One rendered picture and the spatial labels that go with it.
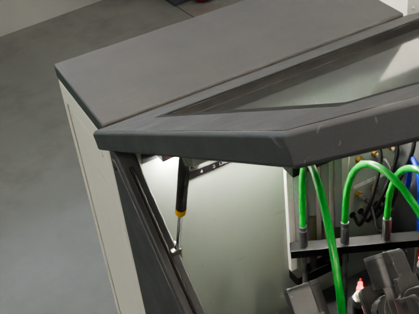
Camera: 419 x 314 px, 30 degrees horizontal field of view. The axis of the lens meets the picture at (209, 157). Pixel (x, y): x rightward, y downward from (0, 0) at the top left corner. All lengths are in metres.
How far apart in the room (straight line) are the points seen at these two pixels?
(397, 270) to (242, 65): 0.51
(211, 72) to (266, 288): 0.58
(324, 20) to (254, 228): 0.48
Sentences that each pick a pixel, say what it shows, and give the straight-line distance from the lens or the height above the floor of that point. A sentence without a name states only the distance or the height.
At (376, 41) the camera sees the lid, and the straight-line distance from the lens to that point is 1.48.
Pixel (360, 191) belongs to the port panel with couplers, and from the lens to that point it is 1.85.
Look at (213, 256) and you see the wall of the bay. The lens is 1.72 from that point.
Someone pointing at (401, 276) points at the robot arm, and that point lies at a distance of 1.36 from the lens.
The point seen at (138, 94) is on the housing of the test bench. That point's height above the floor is 1.50.
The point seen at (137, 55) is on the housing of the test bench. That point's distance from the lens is 1.66.
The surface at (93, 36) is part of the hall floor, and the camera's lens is 5.09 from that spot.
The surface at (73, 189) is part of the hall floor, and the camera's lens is 3.80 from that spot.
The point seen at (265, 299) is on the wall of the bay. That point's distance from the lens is 1.90.
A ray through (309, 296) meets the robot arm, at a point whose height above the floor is 1.42.
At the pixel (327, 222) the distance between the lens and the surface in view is 1.33.
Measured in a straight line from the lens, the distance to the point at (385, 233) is 1.73.
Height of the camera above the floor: 2.30
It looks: 37 degrees down
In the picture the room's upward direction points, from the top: 7 degrees counter-clockwise
